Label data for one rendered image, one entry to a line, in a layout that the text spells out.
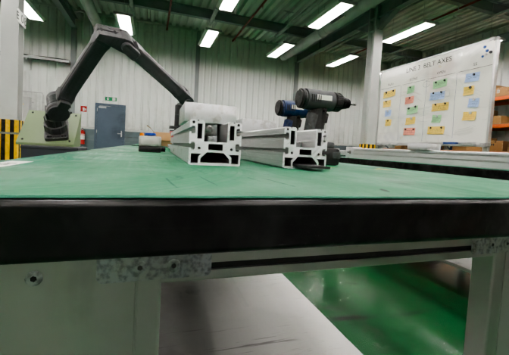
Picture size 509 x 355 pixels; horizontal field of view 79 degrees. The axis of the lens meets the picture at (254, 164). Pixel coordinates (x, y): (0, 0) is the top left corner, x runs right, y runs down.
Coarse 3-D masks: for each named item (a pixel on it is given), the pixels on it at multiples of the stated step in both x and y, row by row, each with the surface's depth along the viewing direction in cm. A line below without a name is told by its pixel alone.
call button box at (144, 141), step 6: (144, 138) 115; (150, 138) 116; (156, 138) 117; (144, 144) 116; (150, 144) 116; (156, 144) 117; (144, 150) 116; (150, 150) 116; (156, 150) 117; (162, 150) 121
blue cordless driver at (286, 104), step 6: (276, 102) 113; (282, 102) 111; (288, 102) 111; (294, 102) 113; (276, 108) 113; (282, 108) 110; (288, 108) 111; (294, 108) 112; (300, 108) 112; (276, 114) 114; (282, 114) 113; (288, 114) 112; (294, 114) 113; (300, 114) 114; (306, 114) 115; (288, 120) 113; (294, 120) 113; (300, 120) 116; (288, 126) 113; (294, 126) 114; (300, 126) 116
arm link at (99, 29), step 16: (96, 32) 109; (112, 32) 112; (128, 32) 118; (96, 48) 111; (80, 64) 114; (96, 64) 116; (64, 80) 118; (80, 80) 118; (64, 96) 119; (48, 112) 119; (64, 112) 122
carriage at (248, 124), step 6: (240, 120) 95; (246, 120) 94; (252, 120) 94; (258, 120) 95; (264, 120) 95; (246, 126) 94; (252, 126) 94; (258, 126) 95; (264, 126) 96; (270, 126) 96
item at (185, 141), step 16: (192, 128) 63; (224, 128) 63; (240, 128) 60; (176, 144) 109; (192, 144) 61; (208, 144) 76; (224, 144) 60; (240, 144) 61; (192, 160) 65; (208, 160) 66; (224, 160) 64
